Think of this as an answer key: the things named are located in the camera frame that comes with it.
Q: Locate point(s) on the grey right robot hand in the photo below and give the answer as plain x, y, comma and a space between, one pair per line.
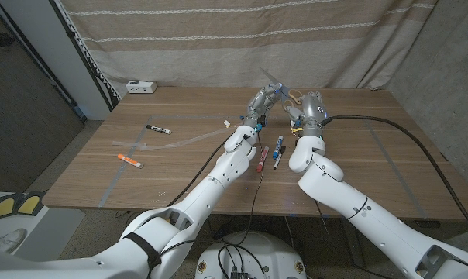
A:
311, 110

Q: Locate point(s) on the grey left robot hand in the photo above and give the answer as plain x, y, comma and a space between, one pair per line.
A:
259, 102

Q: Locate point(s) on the red marker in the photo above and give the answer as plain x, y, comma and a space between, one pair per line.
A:
262, 159

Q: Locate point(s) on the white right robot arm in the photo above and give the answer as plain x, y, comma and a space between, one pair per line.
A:
373, 217

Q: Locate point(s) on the blue marker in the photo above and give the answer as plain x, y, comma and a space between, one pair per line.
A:
277, 147

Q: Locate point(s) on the thin white black-capped marker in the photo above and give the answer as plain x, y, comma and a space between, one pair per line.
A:
278, 159

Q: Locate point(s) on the beige striped curtain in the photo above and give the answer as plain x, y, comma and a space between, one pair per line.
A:
238, 38

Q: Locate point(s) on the black marker with white label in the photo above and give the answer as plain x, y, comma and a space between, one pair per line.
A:
158, 129

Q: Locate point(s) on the white power strip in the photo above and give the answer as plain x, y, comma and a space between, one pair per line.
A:
141, 87

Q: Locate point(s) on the orange marker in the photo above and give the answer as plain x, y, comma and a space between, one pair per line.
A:
130, 160

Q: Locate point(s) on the grey table leg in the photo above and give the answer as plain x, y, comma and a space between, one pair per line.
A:
354, 248

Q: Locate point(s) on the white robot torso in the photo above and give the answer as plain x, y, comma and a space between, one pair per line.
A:
265, 252

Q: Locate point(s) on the white floor platform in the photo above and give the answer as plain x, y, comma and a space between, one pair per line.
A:
44, 232

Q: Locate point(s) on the white sneaker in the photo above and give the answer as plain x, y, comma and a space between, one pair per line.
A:
3, 242

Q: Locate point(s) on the black metal frame bar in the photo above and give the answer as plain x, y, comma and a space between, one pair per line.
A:
82, 58

